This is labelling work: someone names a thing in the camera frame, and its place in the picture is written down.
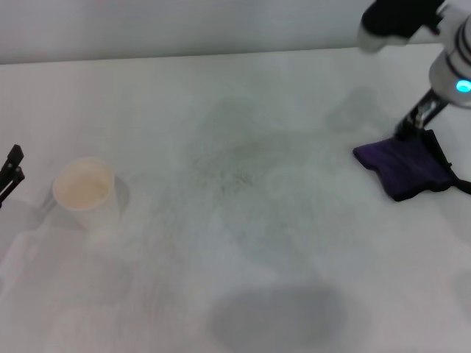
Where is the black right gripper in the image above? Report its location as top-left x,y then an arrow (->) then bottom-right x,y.
394,87 -> 449,142

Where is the purple rag with black trim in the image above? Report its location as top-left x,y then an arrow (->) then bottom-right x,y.
352,128 -> 471,203

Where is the white paper cup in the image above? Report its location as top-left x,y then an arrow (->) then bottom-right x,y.
52,156 -> 121,232

